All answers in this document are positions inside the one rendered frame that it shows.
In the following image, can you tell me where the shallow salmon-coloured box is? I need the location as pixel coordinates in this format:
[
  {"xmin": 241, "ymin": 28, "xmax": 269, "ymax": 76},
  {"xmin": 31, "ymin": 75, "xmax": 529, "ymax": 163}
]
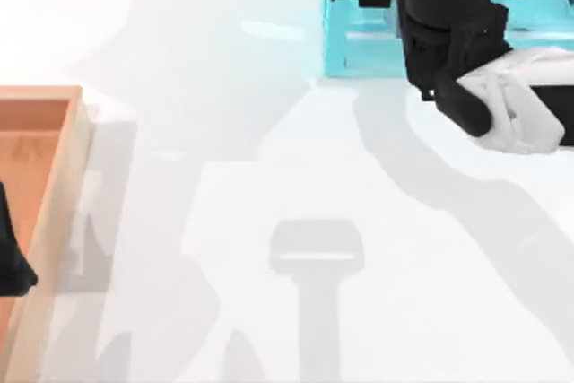
[{"xmin": 0, "ymin": 85, "xmax": 96, "ymax": 383}]

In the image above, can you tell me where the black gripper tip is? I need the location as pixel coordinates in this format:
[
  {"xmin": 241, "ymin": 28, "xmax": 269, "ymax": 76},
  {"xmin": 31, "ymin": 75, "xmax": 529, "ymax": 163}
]
[{"xmin": 0, "ymin": 181, "xmax": 39, "ymax": 300}]

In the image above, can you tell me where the light blue rack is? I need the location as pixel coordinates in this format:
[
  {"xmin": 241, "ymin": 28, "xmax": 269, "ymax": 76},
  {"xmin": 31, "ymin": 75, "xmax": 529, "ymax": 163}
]
[{"xmin": 321, "ymin": 0, "xmax": 574, "ymax": 80}]

